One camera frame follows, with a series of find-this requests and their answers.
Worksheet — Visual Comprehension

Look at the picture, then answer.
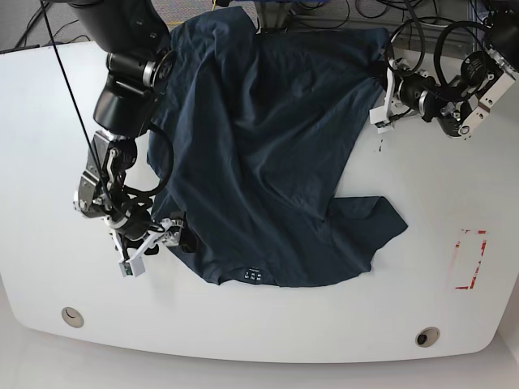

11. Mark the left table cable grommet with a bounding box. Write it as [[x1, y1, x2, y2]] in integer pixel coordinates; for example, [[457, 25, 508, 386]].
[[61, 307, 84, 329]]

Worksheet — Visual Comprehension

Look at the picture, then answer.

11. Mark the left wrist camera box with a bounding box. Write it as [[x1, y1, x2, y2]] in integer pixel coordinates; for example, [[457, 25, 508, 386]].
[[369, 105, 394, 134]]

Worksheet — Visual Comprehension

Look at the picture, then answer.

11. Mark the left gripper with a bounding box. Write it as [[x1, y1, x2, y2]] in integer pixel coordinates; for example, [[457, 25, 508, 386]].
[[382, 58, 440, 122]]

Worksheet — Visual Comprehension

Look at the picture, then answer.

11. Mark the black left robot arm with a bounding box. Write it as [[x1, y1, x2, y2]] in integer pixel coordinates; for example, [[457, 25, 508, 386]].
[[370, 1, 518, 139]]

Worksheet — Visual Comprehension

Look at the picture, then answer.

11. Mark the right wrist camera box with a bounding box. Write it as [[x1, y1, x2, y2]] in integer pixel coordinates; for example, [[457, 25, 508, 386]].
[[118, 258, 145, 277]]

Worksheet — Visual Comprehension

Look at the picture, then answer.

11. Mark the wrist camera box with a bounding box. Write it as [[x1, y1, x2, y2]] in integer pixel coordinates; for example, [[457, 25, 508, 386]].
[[118, 258, 145, 277], [369, 105, 394, 134]]

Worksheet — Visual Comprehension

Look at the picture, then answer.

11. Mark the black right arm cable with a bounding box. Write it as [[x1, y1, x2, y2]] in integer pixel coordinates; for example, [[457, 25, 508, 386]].
[[38, 0, 175, 228]]

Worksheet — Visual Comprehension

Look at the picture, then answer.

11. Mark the right table cable grommet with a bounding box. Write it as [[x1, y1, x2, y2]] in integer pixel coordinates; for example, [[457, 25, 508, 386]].
[[415, 327, 440, 348]]

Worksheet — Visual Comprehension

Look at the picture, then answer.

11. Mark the table cable grommet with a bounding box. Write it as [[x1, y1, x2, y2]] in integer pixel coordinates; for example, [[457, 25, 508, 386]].
[[415, 327, 440, 348], [61, 307, 84, 329]]

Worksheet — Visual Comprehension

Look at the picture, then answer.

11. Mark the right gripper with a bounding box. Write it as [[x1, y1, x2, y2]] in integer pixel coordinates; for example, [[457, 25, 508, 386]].
[[107, 211, 198, 259]]

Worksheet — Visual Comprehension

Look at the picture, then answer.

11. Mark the dark navy t-shirt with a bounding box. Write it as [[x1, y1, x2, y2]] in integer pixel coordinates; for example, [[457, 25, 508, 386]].
[[152, 7, 407, 287]]

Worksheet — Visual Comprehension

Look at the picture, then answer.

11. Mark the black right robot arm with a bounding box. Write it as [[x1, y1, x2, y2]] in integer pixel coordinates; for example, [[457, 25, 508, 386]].
[[69, 1, 197, 260]]

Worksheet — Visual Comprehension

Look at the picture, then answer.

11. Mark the red tape rectangle marking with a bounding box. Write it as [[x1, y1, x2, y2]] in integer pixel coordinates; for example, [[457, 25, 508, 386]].
[[450, 229, 487, 290]]

